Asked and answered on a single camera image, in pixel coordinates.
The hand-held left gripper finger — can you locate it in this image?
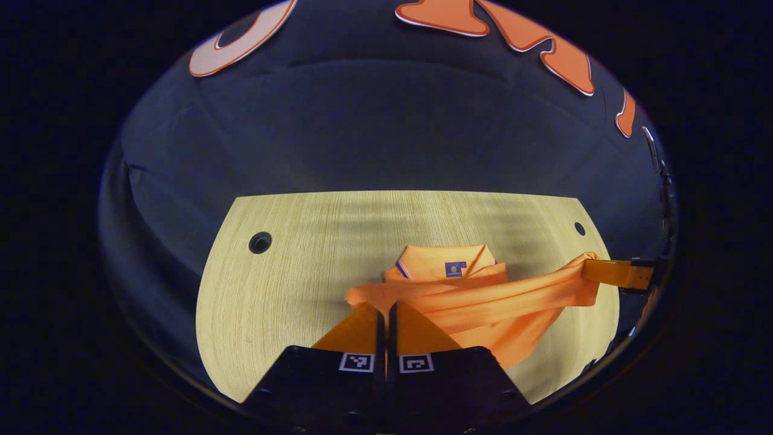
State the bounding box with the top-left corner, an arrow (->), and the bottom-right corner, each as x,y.
242,302 -> 386,435
388,302 -> 533,435

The orange T-shirt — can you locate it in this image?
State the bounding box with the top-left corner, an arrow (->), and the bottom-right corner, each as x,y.
344,244 -> 602,370

